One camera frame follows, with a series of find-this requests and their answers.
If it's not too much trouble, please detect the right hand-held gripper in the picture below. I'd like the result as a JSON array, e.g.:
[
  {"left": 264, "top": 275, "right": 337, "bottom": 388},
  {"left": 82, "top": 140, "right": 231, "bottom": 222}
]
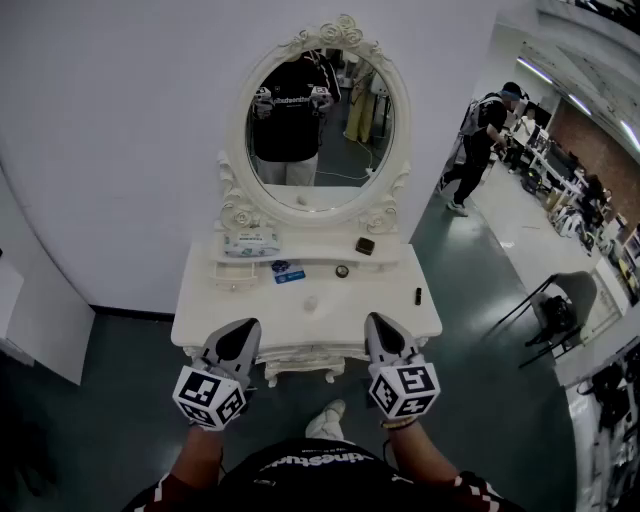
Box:
[{"left": 363, "top": 313, "right": 441, "bottom": 420}]

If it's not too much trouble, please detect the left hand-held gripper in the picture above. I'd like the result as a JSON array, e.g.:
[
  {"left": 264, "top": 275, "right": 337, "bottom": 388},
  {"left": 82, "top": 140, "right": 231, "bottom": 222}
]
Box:
[{"left": 172, "top": 318, "right": 262, "bottom": 431}]

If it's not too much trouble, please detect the white ornate dressing table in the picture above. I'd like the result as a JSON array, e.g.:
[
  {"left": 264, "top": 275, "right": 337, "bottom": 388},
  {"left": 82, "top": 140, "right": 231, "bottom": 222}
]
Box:
[{"left": 170, "top": 219, "right": 444, "bottom": 389}]

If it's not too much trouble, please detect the person's right forearm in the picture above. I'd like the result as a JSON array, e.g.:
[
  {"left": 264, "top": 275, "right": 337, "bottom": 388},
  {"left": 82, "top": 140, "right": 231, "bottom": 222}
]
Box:
[{"left": 382, "top": 417, "right": 459, "bottom": 484}]

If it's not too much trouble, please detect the person's left forearm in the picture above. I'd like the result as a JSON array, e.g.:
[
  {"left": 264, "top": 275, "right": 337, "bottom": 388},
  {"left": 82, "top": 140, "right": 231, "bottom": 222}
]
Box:
[{"left": 169, "top": 424, "right": 226, "bottom": 494}]

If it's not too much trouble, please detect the blue white flat packet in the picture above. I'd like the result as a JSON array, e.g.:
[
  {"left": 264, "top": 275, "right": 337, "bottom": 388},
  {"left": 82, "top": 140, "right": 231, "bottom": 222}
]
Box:
[{"left": 270, "top": 259, "right": 306, "bottom": 285}]

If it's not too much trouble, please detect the person's right shoe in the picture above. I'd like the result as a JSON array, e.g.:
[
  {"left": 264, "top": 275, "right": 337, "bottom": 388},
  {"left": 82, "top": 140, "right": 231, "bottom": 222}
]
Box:
[{"left": 305, "top": 398, "right": 347, "bottom": 441}]

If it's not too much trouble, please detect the white green wet wipes pack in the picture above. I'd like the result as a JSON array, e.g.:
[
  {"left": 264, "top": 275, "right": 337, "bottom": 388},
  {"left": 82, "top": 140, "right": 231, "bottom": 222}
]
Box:
[{"left": 222, "top": 230, "right": 282, "bottom": 259}]

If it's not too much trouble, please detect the person's black jersey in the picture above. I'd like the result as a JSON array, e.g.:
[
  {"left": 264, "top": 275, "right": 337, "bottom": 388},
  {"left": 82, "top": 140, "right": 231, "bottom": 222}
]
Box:
[{"left": 122, "top": 438, "right": 526, "bottom": 512}]

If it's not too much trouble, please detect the oval white framed mirror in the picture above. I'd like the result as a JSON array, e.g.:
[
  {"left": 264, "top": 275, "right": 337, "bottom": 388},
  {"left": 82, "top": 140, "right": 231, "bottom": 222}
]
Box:
[{"left": 215, "top": 13, "right": 414, "bottom": 236}]

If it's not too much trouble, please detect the black bag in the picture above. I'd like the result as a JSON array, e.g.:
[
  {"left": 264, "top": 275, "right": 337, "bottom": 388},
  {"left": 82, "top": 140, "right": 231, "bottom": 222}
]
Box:
[{"left": 539, "top": 294, "right": 574, "bottom": 334}]

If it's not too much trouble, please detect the white board panel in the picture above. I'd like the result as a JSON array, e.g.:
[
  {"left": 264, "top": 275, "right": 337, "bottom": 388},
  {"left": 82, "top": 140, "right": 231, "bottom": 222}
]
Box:
[{"left": 0, "top": 244, "right": 96, "bottom": 386}]

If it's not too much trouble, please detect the pile of black gear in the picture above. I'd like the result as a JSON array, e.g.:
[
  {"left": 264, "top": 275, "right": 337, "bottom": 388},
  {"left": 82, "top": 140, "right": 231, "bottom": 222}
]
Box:
[{"left": 574, "top": 349, "right": 640, "bottom": 512}]

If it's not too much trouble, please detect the white office desk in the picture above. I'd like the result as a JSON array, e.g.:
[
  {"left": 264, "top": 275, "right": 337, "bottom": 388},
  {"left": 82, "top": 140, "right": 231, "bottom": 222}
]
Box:
[{"left": 524, "top": 144, "right": 586, "bottom": 201}]

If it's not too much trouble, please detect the grey chair black frame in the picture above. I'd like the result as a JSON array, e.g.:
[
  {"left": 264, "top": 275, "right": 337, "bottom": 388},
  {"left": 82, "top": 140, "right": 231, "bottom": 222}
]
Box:
[{"left": 487, "top": 271, "right": 599, "bottom": 369}]

